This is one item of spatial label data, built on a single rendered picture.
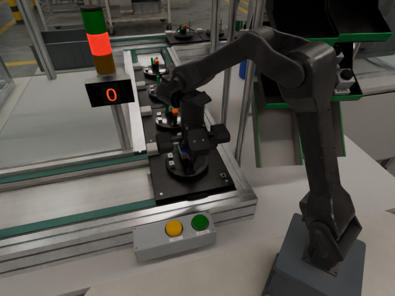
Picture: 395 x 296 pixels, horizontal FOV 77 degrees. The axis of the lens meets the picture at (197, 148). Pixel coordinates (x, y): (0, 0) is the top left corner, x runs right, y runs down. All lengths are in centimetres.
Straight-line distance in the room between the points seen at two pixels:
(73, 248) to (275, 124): 68
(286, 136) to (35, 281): 81
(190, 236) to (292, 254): 25
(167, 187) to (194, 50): 131
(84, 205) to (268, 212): 57
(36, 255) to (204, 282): 43
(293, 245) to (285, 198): 36
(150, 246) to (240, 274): 25
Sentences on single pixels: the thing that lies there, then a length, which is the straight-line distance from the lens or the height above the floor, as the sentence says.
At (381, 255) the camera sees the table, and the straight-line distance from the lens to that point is 92.
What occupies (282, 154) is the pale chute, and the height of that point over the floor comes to 102.
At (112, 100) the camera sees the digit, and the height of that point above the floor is 119.
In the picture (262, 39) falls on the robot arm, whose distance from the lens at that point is 39.
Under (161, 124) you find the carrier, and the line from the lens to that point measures 97.
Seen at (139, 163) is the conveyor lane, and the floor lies 93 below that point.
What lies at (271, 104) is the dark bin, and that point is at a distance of 68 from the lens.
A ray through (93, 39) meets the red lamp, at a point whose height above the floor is 135.
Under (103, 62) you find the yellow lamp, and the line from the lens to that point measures 72.
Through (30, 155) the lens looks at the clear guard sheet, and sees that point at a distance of 98.
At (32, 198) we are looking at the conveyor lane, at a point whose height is 92.
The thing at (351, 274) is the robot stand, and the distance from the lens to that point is 59.
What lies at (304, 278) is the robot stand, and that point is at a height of 106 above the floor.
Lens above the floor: 154
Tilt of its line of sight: 40 degrees down
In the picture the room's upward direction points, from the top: straight up
